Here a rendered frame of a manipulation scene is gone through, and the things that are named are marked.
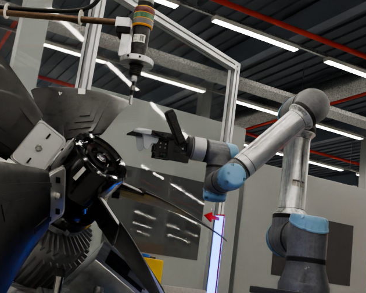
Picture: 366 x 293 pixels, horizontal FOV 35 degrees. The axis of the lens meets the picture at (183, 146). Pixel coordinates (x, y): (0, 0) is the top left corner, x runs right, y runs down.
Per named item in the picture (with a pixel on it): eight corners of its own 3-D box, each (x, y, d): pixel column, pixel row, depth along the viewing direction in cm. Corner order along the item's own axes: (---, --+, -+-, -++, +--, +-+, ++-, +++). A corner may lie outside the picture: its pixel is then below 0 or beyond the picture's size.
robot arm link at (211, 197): (208, 196, 175) (212, 161, 177) (198, 200, 186) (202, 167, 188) (233, 200, 176) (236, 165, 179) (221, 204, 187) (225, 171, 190)
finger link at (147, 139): (137, 146, 170) (158, 151, 177) (140, 126, 171) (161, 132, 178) (130, 145, 173) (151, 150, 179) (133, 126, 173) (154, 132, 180)
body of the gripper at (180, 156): (152, 156, 177) (190, 163, 180) (157, 128, 178) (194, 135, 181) (148, 157, 185) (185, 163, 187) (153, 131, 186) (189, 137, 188)
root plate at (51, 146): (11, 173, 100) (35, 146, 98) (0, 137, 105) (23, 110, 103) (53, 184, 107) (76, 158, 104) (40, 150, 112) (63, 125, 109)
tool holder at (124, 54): (106, 56, 117) (114, 11, 120) (113, 68, 124) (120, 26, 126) (150, 60, 116) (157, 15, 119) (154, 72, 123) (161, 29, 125)
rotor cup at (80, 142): (40, 223, 100) (86, 174, 95) (20, 161, 108) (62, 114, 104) (101, 235, 110) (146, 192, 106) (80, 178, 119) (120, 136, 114)
